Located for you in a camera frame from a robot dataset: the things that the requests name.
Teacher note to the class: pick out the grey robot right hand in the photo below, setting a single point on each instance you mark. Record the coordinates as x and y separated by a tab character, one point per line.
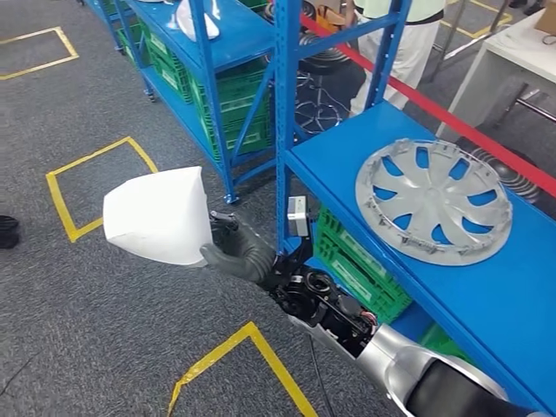
230	253

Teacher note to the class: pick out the white plastic car part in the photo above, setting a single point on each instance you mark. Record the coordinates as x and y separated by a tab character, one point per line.
195	23
161	216

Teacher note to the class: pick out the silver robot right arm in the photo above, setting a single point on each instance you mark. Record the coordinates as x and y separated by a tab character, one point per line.
391	357

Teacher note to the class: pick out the blue steel shelf rack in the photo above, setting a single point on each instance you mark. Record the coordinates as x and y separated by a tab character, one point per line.
499	299
243	34

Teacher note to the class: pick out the green folding crate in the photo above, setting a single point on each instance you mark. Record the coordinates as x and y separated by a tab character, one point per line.
438	342
130	49
243	92
167	69
332	224
382	311
247	138

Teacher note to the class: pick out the black ribbed stanchion base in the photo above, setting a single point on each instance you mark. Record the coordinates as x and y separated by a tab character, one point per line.
324	57
512	178

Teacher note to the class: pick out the silver wheel hubcap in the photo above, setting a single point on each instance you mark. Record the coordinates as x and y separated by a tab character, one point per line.
434	198

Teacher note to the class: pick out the red barrier belt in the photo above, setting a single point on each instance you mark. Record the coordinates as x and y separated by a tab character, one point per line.
456	124

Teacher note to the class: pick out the white desk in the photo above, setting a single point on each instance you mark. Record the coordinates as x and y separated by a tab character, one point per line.
521	57

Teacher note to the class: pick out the brown cardboard box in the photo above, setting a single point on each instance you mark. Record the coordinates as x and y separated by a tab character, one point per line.
547	20

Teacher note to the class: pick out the steel frame table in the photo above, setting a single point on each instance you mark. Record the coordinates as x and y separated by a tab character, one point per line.
477	41

